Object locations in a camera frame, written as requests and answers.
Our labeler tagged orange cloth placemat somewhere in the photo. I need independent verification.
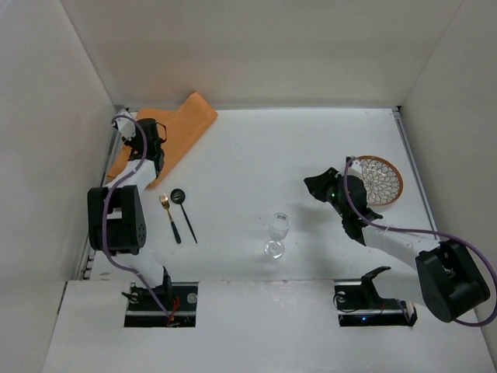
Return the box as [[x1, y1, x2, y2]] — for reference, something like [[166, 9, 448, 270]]
[[105, 91, 218, 190]]

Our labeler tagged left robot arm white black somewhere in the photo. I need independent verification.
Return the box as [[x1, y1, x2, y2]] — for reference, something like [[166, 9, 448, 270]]
[[87, 112, 172, 308]]

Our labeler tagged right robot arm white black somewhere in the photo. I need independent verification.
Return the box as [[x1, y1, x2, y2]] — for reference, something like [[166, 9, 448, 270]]
[[304, 168, 490, 322]]

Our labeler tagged black slotted spoon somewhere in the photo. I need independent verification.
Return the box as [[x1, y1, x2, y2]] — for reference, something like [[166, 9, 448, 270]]
[[170, 188, 198, 244]]

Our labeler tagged patterned ceramic plate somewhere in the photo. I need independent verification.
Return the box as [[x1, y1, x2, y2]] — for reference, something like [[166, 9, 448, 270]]
[[358, 155, 404, 206]]

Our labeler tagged clear wine glass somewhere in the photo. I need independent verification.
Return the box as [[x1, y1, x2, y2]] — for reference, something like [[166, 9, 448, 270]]
[[264, 212, 290, 260]]

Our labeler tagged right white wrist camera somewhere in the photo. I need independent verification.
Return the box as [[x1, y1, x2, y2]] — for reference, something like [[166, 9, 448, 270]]
[[346, 157, 363, 179]]

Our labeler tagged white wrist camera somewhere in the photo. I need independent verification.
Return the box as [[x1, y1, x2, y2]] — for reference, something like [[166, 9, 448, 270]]
[[112, 114, 136, 141], [346, 157, 363, 179]]

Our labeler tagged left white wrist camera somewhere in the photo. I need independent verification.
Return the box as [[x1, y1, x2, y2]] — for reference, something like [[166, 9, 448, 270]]
[[112, 114, 136, 141]]

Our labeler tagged gold fork black handle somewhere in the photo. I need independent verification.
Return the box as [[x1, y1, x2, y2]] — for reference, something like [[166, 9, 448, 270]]
[[159, 193, 182, 244]]

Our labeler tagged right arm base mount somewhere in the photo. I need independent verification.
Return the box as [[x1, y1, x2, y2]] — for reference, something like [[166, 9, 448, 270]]
[[332, 266, 418, 327]]

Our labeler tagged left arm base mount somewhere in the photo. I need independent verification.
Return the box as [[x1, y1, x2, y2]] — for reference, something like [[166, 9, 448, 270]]
[[122, 282, 198, 328]]

